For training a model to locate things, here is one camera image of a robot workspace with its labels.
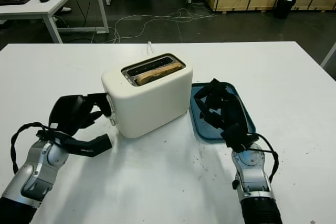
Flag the white cable on floor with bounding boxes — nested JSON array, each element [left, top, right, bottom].
[[107, 7, 218, 44]]

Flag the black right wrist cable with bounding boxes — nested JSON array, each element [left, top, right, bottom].
[[246, 133, 281, 183]]

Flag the white two-slot toaster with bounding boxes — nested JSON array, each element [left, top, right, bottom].
[[101, 53, 194, 139]]

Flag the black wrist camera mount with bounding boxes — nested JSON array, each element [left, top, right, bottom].
[[36, 126, 113, 158], [220, 123, 259, 153]]

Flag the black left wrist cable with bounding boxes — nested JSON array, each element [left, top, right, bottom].
[[10, 122, 53, 175]]

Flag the white toaster power cord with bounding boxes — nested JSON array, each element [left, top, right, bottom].
[[146, 39, 156, 57]]

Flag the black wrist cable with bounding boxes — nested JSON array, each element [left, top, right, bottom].
[[10, 122, 53, 175], [246, 133, 281, 183]]

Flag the slice of bread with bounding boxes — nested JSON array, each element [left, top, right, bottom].
[[135, 62, 182, 86]]

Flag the blue tray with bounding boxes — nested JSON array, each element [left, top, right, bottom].
[[189, 81, 257, 141]]

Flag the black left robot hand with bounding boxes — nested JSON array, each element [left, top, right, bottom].
[[48, 92, 112, 136]]

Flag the white table leg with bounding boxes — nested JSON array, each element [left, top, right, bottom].
[[320, 48, 336, 69]]

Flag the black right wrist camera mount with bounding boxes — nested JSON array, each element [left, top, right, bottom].
[[220, 123, 259, 153]]

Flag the black trash bin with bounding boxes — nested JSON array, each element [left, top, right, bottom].
[[274, 0, 297, 19]]

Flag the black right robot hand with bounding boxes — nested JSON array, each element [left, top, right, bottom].
[[194, 78, 249, 134]]

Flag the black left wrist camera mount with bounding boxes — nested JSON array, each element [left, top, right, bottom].
[[36, 126, 113, 158]]

